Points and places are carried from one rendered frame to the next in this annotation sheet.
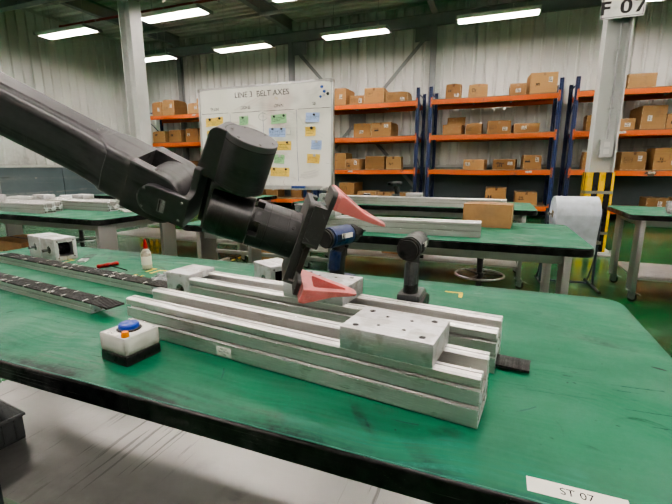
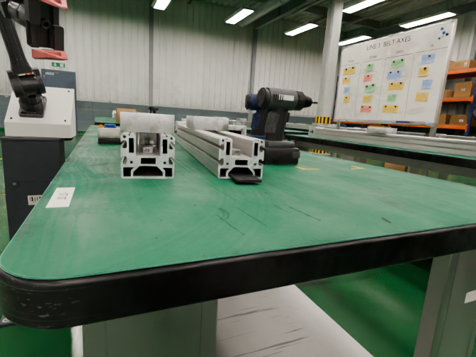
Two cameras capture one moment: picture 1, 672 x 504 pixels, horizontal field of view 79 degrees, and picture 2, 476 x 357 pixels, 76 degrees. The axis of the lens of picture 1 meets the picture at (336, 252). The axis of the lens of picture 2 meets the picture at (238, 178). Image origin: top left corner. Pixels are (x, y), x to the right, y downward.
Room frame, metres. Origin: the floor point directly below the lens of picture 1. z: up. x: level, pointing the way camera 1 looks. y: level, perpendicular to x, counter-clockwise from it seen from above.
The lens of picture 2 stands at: (0.29, -0.77, 0.91)
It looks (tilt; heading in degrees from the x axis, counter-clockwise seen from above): 11 degrees down; 44
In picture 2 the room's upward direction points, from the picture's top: 4 degrees clockwise
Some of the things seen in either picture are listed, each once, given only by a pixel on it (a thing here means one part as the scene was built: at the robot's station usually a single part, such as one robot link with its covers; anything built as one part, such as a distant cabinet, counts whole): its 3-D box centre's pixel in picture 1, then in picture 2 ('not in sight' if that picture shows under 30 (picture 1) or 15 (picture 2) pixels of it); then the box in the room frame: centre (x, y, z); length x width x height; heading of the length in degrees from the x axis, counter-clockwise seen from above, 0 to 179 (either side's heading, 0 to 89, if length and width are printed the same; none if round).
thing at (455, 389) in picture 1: (277, 339); (146, 139); (0.77, 0.12, 0.82); 0.80 x 0.10 x 0.09; 62
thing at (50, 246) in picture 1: (56, 248); not in sight; (1.69, 1.19, 0.83); 0.11 x 0.10 x 0.10; 153
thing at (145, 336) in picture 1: (134, 339); (112, 134); (0.80, 0.42, 0.81); 0.10 x 0.08 x 0.06; 152
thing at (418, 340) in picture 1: (394, 341); (146, 127); (0.66, -0.10, 0.87); 0.16 x 0.11 x 0.07; 62
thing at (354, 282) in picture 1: (323, 291); (205, 127); (0.94, 0.03, 0.87); 0.16 x 0.11 x 0.07; 62
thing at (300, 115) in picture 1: (266, 186); (378, 121); (4.19, 0.71, 0.97); 1.50 x 0.50 x 1.95; 69
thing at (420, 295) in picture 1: (414, 272); (287, 127); (1.06, -0.21, 0.89); 0.20 x 0.08 x 0.22; 158
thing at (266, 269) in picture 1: (271, 277); (232, 136); (1.23, 0.20, 0.83); 0.11 x 0.10 x 0.10; 131
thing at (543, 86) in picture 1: (488, 149); not in sight; (9.97, -3.64, 1.59); 2.83 x 0.98 x 3.17; 69
